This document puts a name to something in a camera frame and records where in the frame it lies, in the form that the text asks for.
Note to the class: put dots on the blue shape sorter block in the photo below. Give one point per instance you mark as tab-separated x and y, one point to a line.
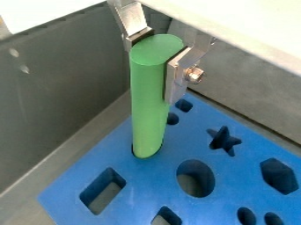
217	175

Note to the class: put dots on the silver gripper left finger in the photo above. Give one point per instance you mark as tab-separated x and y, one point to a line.
128	15

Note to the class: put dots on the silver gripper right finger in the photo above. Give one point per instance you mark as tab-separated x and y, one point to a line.
182	70

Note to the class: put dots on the green oval peg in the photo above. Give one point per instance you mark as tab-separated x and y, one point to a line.
149	109

